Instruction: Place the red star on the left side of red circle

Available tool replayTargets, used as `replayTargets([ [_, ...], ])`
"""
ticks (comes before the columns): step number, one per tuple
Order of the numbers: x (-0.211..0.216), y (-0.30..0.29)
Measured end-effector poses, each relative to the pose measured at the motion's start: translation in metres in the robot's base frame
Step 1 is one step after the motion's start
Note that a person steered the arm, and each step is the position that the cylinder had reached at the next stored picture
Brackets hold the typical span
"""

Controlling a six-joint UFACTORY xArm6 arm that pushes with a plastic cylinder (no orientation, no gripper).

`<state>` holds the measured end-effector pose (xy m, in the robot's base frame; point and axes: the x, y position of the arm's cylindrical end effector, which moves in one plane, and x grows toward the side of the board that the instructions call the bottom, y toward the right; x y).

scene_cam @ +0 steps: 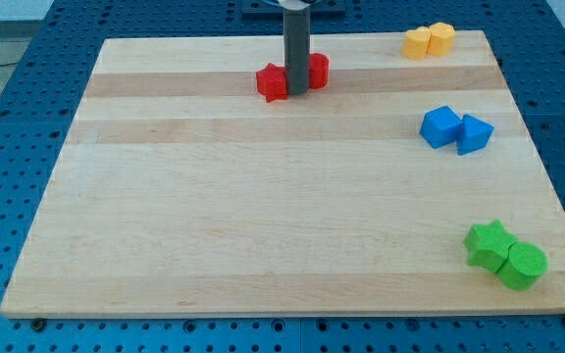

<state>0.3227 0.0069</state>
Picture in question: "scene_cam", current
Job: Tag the blue cube block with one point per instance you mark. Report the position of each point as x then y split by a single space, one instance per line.
440 127

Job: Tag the green circle block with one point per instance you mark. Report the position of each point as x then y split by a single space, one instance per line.
524 265

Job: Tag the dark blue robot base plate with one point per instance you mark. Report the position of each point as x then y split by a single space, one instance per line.
271 9

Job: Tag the red star block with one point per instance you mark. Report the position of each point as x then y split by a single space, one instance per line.
272 83

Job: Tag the light wooden board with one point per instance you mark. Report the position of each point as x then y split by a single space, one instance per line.
181 193

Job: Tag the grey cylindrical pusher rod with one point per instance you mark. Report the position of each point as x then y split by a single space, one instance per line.
296 45

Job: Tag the blue triangle block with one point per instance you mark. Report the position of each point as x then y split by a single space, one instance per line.
474 135

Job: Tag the yellow heart block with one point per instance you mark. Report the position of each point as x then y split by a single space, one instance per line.
415 43

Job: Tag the red circle block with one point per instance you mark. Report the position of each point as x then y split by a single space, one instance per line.
319 66

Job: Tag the yellow hexagon block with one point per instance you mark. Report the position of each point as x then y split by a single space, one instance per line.
441 40

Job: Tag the green star block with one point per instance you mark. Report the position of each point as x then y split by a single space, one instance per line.
488 245

